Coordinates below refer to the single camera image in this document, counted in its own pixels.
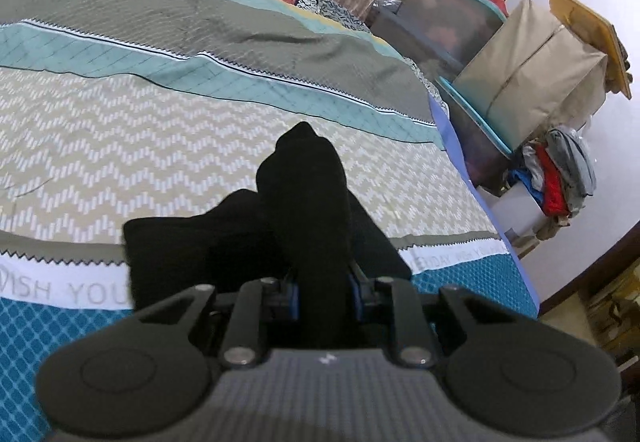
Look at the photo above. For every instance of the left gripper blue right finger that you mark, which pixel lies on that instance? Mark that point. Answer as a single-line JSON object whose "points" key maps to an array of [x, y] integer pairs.
{"points": [[391, 313]]}

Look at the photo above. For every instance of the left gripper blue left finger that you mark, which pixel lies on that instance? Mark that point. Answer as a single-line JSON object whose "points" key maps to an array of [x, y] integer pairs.
{"points": [[258, 303]]}

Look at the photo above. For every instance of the black pants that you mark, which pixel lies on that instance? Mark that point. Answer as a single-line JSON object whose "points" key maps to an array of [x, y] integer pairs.
{"points": [[301, 224]]}

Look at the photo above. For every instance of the purple mattress edge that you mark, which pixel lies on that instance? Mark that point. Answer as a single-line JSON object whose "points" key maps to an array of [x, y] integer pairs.
{"points": [[454, 151]]}

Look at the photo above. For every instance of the patterned blue grey bedsheet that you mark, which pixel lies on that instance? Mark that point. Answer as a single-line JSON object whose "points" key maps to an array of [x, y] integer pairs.
{"points": [[119, 109]]}

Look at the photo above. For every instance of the beige fabric storage bag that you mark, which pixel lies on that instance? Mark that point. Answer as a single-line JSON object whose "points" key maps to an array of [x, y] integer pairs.
{"points": [[532, 75]]}

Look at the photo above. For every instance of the wooden board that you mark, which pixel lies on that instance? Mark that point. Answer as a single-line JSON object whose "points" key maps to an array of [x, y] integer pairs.
{"points": [[598, 32]]}

